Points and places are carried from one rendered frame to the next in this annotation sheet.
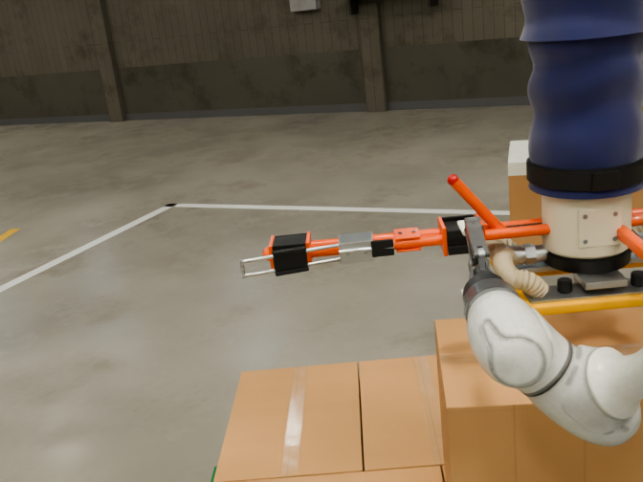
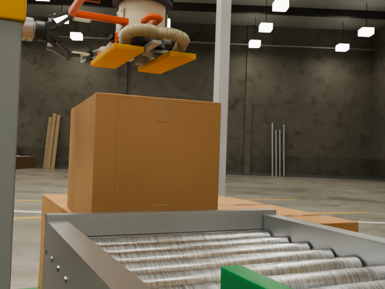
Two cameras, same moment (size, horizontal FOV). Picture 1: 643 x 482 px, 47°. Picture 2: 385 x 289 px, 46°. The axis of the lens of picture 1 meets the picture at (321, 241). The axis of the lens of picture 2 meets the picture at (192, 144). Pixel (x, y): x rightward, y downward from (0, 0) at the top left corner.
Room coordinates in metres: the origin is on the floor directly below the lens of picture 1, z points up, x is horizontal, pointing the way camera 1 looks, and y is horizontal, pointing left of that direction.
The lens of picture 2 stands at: (0.79, -2.08, 0.77)
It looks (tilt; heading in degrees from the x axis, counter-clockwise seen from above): 1 degrees up; 61
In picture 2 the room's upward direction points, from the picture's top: 2 degrees clockwise
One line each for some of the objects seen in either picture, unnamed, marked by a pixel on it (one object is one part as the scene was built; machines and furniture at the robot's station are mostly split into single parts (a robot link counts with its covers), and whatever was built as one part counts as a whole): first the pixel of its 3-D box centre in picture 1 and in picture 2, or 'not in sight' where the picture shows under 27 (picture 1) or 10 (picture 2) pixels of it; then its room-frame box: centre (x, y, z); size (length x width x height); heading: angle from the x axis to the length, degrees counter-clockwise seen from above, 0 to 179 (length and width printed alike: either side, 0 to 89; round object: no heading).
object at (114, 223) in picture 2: not in sight; (172, 221); (1.37, -0.90, 0.58); 0.70 x 0.03 x 0.06; 177
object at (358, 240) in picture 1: (356, 247); not in sight; (1.43, -0.07, 1.22); 0.07 x 0.07 x 0.04; 86
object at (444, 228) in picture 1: (461, 234); (122, 42); (1.42, -0.28, 1.23); 0.10 x 0.08 x 0.06; 176
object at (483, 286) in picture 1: (493, 309); (26, 28); (1.05, -0.25, 1.23); 0.09 x 0.06 x 0.09; 87
